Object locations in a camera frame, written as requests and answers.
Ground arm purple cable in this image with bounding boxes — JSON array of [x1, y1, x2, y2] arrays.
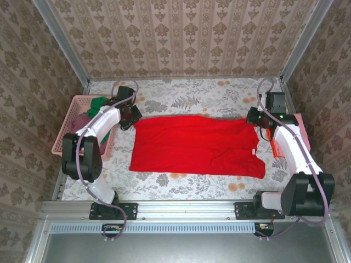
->
[[257, 78, 330, 242], [76, 79, 140, 243]]

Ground grey metal sheet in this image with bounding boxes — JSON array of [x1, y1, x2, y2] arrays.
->
[[41, 232, 341, 263]]

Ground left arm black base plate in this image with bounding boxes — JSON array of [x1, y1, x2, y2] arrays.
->
[[89, 202, 138, 221]]

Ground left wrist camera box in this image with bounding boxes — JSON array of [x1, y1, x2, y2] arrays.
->
[[114, 85, 135, 104]]

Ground purple t-shirt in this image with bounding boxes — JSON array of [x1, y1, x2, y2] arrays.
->
[[71, 113, 91, 132]]

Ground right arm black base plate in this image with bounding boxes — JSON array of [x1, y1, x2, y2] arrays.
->
[[234, 202, 286, 220]]

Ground aluminium corner post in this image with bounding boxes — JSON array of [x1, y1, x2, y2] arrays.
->
[[281, 0, 334, 83], [32, 0, 90, 85]]

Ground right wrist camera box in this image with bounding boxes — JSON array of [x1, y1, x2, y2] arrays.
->
[[263, 92, 286, 113]]

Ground green t-shirt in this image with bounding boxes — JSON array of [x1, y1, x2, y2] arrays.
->
[[87, 96, 112, 146]]

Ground pink folded t-shirt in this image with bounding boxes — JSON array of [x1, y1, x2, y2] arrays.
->
[[295, 113, 312, 151]]

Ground red t-shirt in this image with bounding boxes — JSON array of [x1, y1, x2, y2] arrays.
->
[[129, 115, 266, 180]]

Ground aluminium table back rail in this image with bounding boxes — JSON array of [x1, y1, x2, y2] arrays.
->
[[89, 76, 283, 82]]

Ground pink plastic basket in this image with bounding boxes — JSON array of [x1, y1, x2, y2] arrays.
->
[[51, 95, 121, 162]]

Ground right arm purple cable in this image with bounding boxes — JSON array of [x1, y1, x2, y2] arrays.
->
[[257, 78, 330, 242]]

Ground orange folded t-shirt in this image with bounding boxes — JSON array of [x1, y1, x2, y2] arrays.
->
[[264, 127, 286, 158]]

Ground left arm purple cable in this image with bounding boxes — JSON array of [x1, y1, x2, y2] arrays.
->
[[76, 79, 140, 243]]

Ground slotted grey cable duct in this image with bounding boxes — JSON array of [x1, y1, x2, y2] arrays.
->
[[50, 222, 260, 234]]

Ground aluminium mounting rail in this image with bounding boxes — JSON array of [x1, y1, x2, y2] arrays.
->
[[41, 199, 335, 221]]

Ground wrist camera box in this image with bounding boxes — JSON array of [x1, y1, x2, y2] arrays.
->
[[114, 85, 135, 104], [263, 92, 286, 113]]

